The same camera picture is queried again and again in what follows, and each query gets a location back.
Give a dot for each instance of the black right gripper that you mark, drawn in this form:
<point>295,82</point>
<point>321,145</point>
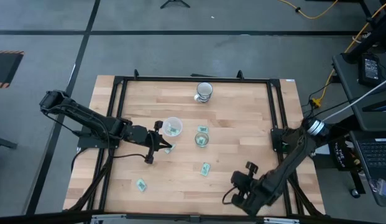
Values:
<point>250,185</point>

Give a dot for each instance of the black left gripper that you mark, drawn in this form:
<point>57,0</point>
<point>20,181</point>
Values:
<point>143,137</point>

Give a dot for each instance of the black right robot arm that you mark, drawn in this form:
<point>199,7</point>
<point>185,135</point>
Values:
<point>286,169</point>

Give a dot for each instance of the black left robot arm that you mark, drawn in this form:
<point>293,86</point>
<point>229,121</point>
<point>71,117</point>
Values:
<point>87,118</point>

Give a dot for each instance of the clear plastic bowl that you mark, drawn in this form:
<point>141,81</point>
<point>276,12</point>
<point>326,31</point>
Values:
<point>166,122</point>

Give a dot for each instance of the clear drinking glass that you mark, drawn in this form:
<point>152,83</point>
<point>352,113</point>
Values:
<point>196,139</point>

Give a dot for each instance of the white blue striped mug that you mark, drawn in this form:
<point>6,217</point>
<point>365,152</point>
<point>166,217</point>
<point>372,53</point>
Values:
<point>204,90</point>

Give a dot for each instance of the black tote bag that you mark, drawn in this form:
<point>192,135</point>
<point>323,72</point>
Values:
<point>342,155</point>

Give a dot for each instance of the black caster wheel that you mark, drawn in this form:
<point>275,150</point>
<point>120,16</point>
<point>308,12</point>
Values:
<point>355,193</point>

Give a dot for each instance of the dark laptop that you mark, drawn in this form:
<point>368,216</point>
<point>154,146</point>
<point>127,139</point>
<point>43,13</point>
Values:
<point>376,152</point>

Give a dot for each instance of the clear badge holder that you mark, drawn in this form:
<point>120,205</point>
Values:
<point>383,188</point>

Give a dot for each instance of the dark grey side desk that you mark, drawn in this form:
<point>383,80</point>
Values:
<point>348,81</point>

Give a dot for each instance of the dark grey stand leg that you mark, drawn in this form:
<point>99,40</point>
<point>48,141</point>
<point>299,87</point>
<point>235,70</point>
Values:
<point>4,143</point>

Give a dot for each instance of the black power adapter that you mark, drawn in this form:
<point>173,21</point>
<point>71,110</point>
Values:
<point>370,70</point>

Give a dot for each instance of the black hazard-striped floor mat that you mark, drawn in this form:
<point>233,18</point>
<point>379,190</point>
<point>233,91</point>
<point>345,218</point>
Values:
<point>6,67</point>

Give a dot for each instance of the person's shoe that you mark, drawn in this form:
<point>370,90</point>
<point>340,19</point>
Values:
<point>359,38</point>

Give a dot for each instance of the black equipment stand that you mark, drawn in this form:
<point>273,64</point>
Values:
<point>371,35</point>

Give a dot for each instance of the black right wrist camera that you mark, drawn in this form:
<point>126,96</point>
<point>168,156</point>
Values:
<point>237,198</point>

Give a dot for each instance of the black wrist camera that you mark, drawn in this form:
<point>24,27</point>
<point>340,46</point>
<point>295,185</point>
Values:
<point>149,160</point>
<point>237,198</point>

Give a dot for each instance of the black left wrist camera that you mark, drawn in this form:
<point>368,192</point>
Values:
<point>149,160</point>

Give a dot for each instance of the silver aluminium rail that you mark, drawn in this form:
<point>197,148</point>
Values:
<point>107,219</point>
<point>281,221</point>

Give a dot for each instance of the black aluminium table frame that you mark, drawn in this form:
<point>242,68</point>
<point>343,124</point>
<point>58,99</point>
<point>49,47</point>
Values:
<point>180,79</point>

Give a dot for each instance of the black frame hook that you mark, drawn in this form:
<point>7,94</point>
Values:
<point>136,74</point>
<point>240,74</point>

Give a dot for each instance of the black frame crossbeam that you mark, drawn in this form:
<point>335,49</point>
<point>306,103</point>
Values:
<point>40,218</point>

